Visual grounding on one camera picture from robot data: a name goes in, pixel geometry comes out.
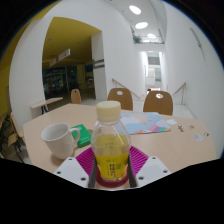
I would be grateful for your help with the small white paper piece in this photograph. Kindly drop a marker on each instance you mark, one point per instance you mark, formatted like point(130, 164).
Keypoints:
point(171, 122)

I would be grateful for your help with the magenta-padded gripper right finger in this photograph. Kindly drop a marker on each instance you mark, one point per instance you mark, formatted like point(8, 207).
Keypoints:
point(151, 169)

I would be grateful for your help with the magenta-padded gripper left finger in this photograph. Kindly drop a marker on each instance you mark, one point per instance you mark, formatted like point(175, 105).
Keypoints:
point(71, 170)

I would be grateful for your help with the colourful printed mouse pad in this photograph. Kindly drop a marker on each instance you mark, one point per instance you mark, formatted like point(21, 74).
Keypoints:
point(145, 122)

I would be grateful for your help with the flat round red coaster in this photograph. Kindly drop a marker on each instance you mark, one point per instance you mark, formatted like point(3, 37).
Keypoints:
point(113, 184)

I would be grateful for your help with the round ceiling lights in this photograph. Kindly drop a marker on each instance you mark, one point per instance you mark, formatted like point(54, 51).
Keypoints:
point(135, 9)

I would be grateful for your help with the yellow drink bottle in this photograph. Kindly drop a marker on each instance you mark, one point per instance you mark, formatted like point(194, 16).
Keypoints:
point(111, 150)

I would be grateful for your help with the hanging white sign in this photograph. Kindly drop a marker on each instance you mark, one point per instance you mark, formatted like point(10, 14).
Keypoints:
point(60, 57)

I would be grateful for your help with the dark shelf unit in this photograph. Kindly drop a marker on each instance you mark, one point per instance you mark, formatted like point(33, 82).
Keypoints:
point(55, 82)

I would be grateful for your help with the white mug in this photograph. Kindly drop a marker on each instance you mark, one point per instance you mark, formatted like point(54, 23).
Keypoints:
point(60, 140)

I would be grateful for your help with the wooden chair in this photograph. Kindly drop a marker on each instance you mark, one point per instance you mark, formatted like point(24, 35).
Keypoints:
point(120, 98)
point(158, 104)
point(76, 96)

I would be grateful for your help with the dark wall sign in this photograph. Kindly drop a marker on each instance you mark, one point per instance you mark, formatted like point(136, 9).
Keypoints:
point(98, 64)

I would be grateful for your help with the wooden stair handrail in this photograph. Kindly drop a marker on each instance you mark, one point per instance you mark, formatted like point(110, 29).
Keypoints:
point(180, 88)
point(125, 87)

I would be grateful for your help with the wooden side table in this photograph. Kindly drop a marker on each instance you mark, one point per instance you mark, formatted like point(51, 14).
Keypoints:
point(46, 102)

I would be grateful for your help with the green balcony plant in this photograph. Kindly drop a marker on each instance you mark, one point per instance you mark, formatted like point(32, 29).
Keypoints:
point(137, 38)

